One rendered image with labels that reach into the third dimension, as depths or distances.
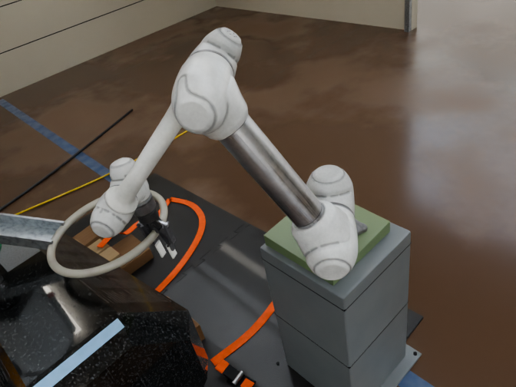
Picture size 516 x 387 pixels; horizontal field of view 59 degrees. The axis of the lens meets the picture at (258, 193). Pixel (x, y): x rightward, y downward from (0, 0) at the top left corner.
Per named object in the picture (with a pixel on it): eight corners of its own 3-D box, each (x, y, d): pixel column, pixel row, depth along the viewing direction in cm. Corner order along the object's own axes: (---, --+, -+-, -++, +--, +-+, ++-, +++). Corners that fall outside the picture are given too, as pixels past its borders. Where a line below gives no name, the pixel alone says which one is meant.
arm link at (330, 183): (353, 201, 165) (351, 153, 151) (356, 238, 152) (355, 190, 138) (309, 203, 168) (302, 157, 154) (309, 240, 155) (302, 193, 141)
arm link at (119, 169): (130, 189, 163) (115, 213, 153) (111, 153, 154) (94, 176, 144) (157, 186, 160) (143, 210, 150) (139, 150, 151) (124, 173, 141)
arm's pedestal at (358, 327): (336, 301, 243) (325, 183, 196) (421, 355, 211) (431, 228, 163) (272, 365, 220) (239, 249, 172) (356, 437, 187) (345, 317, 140)
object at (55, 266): (26, 286, 164) (21, 281, 162) (79, 201, 202) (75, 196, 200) (150, 271, 153) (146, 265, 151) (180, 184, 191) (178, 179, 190)
